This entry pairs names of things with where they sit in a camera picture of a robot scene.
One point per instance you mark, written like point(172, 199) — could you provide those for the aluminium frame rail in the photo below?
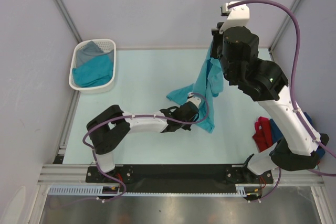
point(60, 174)

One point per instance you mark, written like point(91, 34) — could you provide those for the navy blue folded shirt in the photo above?
point(277, 135)

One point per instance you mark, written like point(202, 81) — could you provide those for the teal shirt in basket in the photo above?
point(96, 72)

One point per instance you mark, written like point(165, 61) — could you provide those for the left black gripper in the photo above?
point(186, 126)

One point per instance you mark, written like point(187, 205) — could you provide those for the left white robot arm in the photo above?
point(105, 138)

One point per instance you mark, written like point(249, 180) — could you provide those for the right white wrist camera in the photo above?
point(236, 16)

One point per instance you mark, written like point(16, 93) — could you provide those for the red folded shirt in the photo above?
point(263, 134)

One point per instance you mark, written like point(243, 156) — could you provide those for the light teal polo shirt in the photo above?
point(210, 84)

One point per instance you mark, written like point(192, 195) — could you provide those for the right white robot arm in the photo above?
point(264, 81)

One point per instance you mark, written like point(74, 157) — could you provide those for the grey shirt in basket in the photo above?
point(87, 53)

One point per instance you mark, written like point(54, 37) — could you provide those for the white plastic laundry basket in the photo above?
point(109, 48)

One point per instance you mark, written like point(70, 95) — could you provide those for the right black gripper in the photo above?
point(217, 37)

